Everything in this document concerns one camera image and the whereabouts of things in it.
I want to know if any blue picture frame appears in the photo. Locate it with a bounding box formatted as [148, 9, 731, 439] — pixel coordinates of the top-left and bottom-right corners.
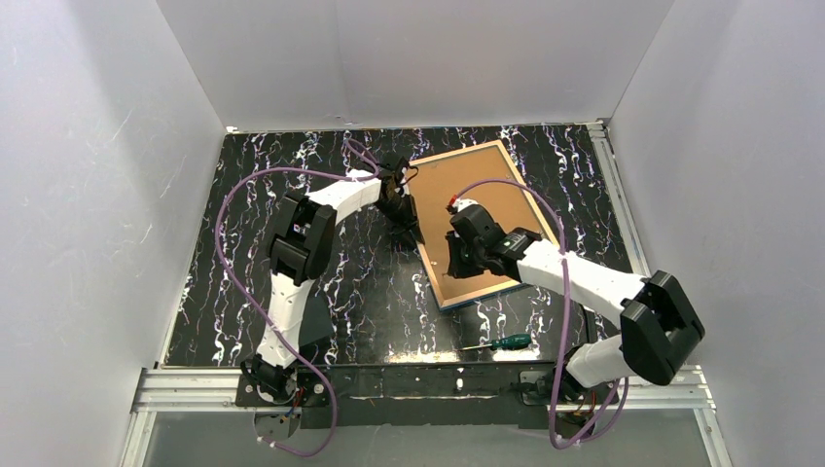
[409, 140, 556, 310]

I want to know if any black right arm base motor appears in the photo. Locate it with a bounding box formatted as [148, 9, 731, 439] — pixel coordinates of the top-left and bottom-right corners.
[519, 360, 620, 413]

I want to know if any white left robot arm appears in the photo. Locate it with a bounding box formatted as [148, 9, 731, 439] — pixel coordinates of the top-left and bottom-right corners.
[241, 162, 424, 404]

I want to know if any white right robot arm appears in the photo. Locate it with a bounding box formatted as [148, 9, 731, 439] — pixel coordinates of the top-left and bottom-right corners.
[446, 200, 705, 390]

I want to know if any black square pad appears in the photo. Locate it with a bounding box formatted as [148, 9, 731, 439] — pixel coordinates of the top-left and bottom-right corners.
[298, 297, 335, 348]

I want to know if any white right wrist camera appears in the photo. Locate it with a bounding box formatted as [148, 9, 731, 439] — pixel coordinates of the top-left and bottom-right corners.
[446, 196, 478, 216]

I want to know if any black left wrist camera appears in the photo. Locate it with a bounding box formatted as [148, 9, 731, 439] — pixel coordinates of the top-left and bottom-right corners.
[377, 154, 418, 196]

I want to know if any green handled screwdriver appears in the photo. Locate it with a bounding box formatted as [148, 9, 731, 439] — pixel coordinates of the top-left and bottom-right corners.
[457, 334, 532, 351]

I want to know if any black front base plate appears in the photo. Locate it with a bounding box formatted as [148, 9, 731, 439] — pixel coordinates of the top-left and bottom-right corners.
[234, 362, 597, 432]

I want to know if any aluminium right side rail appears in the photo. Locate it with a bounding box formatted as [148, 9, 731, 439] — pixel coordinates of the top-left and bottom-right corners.
[585, 121, 653, 277]

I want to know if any aluminium rail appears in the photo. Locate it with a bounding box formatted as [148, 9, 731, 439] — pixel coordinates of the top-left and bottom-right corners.
[585, 121, 653, 277]
[120, 366, 731, 466]

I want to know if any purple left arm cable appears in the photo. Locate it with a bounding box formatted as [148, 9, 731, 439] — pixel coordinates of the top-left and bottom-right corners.
[214, 137, 381, 459]

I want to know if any aluminium front rail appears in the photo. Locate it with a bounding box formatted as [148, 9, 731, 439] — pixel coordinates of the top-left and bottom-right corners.
[120, 366, 731, 466]

